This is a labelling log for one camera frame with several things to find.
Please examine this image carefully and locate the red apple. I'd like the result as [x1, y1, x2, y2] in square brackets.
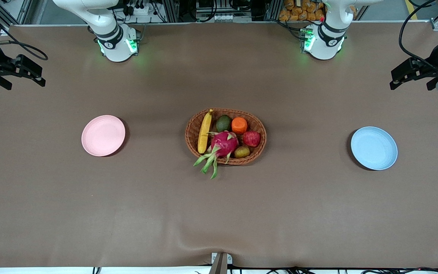
[243, 131, 261, 148]

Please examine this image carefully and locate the yellow banana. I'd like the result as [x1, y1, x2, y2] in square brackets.
[198, 109, 214, 154]

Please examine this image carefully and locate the blue plate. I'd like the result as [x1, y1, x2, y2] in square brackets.
[351, 126, 398, 170]

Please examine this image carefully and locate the pink plate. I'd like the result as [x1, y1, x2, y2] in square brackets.
[81, 115, 126, 157]

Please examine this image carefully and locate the bag of orange snacks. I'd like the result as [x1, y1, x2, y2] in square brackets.
[279, 0, 326, 22]

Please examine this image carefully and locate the white power strip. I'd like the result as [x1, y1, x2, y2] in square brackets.
[120, 3, 155, 16]

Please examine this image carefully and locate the brown table cover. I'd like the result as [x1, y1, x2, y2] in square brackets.
[0, 21, 438, 269]

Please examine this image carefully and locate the orange fruit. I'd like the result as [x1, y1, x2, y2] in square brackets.
[231, 117, 248, 135]

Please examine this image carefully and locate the brown wicker basket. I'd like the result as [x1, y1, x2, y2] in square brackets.
[184, 108, 267, 166]

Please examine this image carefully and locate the green avocado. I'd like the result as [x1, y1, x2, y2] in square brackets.
[216, 115, 232, 132]

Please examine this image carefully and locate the pink dragon fruit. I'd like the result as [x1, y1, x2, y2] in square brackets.
[193, 131, 239, 180]

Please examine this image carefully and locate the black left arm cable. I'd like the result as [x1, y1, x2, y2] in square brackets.
[399, 0, 438, 73]

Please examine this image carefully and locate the metal bracket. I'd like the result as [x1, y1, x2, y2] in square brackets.
[208, 252, 233, 274]

